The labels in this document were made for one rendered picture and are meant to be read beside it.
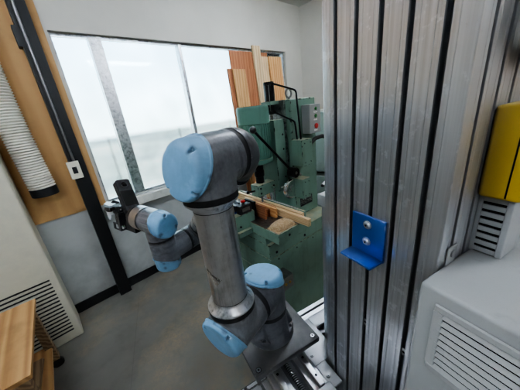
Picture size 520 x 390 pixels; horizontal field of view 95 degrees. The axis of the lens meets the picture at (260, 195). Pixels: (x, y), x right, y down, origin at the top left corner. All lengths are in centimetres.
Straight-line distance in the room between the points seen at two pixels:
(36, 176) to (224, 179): 183
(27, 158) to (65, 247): 76
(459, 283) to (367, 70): 35
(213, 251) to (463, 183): 44
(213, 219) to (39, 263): 183
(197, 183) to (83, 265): 224
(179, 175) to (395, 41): 39
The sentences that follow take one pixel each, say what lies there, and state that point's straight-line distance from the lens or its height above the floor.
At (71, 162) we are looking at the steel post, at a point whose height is 127.
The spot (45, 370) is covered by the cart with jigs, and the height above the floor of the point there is 18.
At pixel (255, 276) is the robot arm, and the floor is 105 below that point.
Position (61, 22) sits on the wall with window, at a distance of 250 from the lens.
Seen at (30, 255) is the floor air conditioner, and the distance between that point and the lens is 220.
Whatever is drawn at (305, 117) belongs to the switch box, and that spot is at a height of 141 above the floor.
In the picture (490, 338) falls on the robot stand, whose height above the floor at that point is 121.
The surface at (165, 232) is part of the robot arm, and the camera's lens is 72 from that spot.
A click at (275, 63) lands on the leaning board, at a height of 198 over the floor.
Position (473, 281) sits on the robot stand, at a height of 123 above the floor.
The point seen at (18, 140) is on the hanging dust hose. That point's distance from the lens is 217.
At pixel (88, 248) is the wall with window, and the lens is 255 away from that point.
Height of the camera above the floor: 150
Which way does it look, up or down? 20 degrees down
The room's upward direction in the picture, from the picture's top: 7 degrees counter-clockwise
